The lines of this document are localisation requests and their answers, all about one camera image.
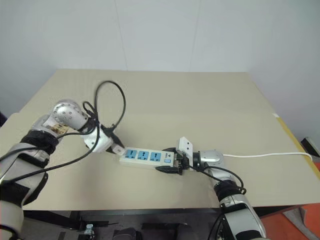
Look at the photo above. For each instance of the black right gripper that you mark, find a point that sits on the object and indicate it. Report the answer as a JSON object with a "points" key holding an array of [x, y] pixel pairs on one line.
{"points": [[182, 163]]}

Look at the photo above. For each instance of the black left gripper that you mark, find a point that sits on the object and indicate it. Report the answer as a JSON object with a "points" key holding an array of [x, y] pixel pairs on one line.
{"points": [[108, 132]]}

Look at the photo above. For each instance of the white charger plug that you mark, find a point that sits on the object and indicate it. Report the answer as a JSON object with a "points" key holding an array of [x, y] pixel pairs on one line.
{"points": [[119, 150]]}

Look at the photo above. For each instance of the white power strip blue sockets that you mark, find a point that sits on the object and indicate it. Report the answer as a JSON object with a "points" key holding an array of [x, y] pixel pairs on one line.
{"points": [[136, 163]]}

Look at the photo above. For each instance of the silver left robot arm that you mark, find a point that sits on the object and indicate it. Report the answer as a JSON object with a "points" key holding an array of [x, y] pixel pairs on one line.
{"points": [[66, 113]]}

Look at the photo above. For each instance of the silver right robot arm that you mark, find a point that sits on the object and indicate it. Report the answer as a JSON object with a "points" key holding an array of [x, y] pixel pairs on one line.
{"points": [[215, 157]]}

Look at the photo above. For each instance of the dark purple object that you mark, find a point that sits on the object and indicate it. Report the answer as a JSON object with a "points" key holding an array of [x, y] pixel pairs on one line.
{"points": [[2, 118]]}

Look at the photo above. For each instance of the small white tape piece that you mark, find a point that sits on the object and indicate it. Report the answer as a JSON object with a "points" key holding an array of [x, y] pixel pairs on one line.
{"points": [[275, 115]]}

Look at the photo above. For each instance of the grey fabric piece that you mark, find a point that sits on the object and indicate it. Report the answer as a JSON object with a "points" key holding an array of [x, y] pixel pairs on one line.
{"points": [[296, 218]]}

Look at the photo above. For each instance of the dark grey box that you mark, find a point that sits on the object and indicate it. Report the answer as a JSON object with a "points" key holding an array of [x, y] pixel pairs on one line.
{"points": [[311, 147]]}

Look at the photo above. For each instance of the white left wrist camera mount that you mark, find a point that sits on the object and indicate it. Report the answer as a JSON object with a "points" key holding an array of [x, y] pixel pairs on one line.
{"points": [[98, 142]]}

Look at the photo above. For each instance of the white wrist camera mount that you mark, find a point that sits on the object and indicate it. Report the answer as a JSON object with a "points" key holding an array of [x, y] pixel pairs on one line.
{"points": [[98, 142], [186, 147]]}

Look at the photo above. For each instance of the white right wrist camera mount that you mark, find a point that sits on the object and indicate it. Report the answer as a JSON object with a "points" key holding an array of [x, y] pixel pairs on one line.
{"points": [[186, 147]]}

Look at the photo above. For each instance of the black table frame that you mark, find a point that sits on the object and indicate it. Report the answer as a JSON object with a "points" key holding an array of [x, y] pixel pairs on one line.
{"points": [[125, 212]]}

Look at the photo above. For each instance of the small silver metal bracket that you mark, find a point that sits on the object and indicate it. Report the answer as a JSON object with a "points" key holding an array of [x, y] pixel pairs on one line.
{"points": [[88, 230]]}

